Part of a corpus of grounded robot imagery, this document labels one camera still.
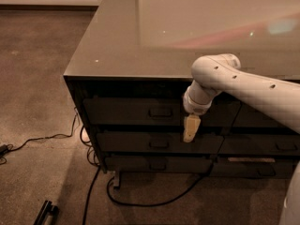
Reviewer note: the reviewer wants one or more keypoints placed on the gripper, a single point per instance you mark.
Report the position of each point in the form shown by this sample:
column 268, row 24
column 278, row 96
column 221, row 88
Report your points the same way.
column 196, row 107

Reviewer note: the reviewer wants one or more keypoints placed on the drawer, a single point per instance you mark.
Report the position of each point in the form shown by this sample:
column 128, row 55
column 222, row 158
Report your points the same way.
column 153, row 112
column 261, row 145
column 253, row 167
column 142, row 164
column 251, row 118
column 134, row 142

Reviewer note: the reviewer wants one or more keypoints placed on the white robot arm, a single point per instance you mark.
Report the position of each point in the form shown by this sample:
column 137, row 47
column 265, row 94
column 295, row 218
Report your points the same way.
column 214, row 74

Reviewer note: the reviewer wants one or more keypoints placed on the dark cabinet with glass top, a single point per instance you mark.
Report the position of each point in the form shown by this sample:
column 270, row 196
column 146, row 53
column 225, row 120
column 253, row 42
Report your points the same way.
column 145, row 49

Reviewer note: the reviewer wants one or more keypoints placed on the black power adapter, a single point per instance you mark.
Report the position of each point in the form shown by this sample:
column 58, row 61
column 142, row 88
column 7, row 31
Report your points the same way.
column 3, row 149

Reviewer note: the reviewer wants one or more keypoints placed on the black metal bracket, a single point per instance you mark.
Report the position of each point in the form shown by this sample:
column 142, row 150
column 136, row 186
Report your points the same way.
column 47, row 210

